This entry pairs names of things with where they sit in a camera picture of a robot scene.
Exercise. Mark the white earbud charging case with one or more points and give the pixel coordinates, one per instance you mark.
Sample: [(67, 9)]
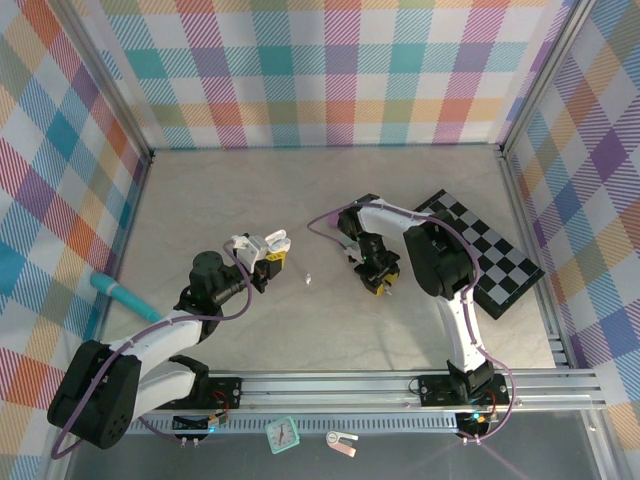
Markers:
[(280, 245)]

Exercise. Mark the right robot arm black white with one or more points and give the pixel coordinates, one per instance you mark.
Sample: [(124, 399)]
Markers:
[(440, 260)]

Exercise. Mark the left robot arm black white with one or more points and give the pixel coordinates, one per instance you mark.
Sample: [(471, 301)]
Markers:
[(160, 332)]

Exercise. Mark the black grey folding chessboard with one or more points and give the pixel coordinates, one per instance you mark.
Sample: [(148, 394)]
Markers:
[(500, 265)]

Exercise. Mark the small controller board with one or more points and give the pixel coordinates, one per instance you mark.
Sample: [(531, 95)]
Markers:
[(472, 425), (192, 425)]

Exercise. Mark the teal alarm clock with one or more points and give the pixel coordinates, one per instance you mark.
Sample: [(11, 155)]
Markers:
[(281, 435)]

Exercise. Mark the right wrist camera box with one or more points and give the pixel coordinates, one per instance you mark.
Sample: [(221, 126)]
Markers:
[(352, 255)]

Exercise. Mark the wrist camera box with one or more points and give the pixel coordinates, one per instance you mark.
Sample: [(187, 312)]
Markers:
[(252, 249), (352, 255)]

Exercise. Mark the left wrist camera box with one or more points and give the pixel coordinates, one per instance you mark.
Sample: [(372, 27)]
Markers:
[(252, 249)]

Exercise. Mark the aluminium side rail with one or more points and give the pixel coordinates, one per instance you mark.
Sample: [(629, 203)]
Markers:
[(134, 210), (517, 200)]

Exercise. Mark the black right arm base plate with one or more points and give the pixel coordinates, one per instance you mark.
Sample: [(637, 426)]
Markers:
[(434, 391)]

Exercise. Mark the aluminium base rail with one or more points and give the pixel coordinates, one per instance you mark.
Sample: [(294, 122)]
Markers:
[(325, 392)]

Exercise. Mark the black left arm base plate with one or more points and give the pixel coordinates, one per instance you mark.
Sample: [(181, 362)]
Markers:
[(225, 394)]

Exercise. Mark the aluminium corner post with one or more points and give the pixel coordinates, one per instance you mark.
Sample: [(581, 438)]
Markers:
[(104, 75), (544, 75)]

